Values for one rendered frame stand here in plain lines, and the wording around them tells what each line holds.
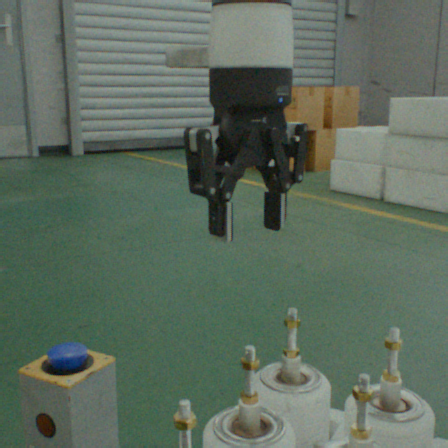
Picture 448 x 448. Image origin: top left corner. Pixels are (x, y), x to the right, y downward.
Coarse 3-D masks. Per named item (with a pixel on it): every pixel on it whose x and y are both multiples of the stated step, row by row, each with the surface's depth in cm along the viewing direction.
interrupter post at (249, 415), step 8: (240, 400) 59; (240, 408) 59; (248, 408) 58; (256, 408) 59; (240, 416) 59; (248, 416) 59; (256, 416) 59; (240, 424) 59; (248, 424) 59; (256, 424) 59; (248, 432) 59
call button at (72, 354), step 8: (64, 344) 61; (72, 344) 61; (80, 344) 61; (48, 352) 60; (56, 352) 59; (64, 352) 59; (72, 352) 59; (80, 352) 59; (48, 360) 59; (56, 360) 58; (64, 360) 58; (72, 360) 58; (80, 360) 59; (56, 368) 59; (64, 368) 59; (72, 368) 59
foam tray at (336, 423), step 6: (330, 408) 77; (330, 414) 75; (336, 414) 75; (342, 414) 75; (330, 420) 74; (336, 420) 74; (342, 420) 74; (330, 426) 75; (336, 426) 74; (342, 426) 73; (330, 432) 75; (336, 432) 71; (342, 432) 71; (330, 438) 75; (336, 438) 70; (438, 438) 70; (432, 444) 69; (438, 444) 69; (444, 444) 69
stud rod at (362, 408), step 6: (360, 378) 52; (366, 378) 52; (360, 384) 52; (366, 384) 52; (360, 390) 52; (366, 390) 52; (360, 402) 53; (366, 402) 53; (360, 408) 53; (366, 408) 53; (360, 414) 53; (366, 414) 53; (360, 420) 53; (366, 420) 53; (360, 426) 53; (366, 426) 53
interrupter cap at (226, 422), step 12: (228, 408) 63; (264, 408) 63; (216, 420) 61; (228, 420) 61; (264, 420) 61; (276, 420) 61; (216, 432) 59; (228, 432) 59; (240, 432) 59; (264, 432) 59; (276, 432) 59; (228, 444) 57; (240, 444) 57; (252, 444) 57; (264, 444) 57
